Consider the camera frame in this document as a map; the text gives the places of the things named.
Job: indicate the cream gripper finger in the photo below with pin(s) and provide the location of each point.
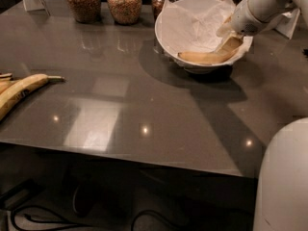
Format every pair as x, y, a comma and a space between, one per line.
225, 29
229, 45

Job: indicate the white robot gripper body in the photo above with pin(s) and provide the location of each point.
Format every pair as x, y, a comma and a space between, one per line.
244, 19

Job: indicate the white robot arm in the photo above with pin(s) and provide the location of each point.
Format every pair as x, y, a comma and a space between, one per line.
282, 193

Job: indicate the white paper bowl liner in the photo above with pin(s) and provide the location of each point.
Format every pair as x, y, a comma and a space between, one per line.
192, 26

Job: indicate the white bowl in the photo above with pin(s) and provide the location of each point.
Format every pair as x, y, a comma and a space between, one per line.
179, 45

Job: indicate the large yellow banana at left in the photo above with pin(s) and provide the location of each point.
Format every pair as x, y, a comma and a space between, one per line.
14, 91

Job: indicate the white stand at top right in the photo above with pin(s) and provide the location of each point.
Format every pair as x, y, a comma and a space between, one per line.
286, 23

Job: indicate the glass jar of grains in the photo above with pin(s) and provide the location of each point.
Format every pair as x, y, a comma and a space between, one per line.
85, 11
125, 12

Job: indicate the leftmost glass jar of grains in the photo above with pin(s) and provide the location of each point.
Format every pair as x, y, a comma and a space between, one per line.
85, 11

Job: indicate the black chair base under table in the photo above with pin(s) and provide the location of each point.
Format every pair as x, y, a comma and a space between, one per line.
84, 198

